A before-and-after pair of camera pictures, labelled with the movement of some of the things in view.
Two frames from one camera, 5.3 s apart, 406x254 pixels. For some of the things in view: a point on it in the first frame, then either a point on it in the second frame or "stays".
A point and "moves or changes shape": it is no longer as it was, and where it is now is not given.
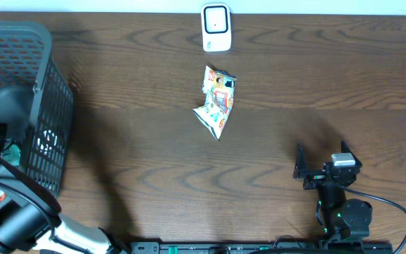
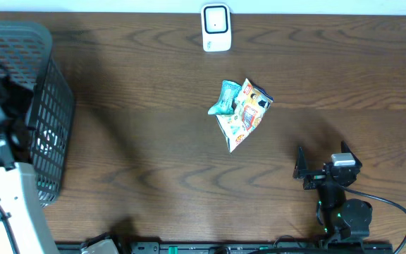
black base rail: (258, 248) stays
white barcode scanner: (216, 27) stays
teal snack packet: (11, 155) moves or changes shape
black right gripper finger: (300, 168) stays
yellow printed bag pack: (219, 87) to (250, 107)
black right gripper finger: (345, 149) stays
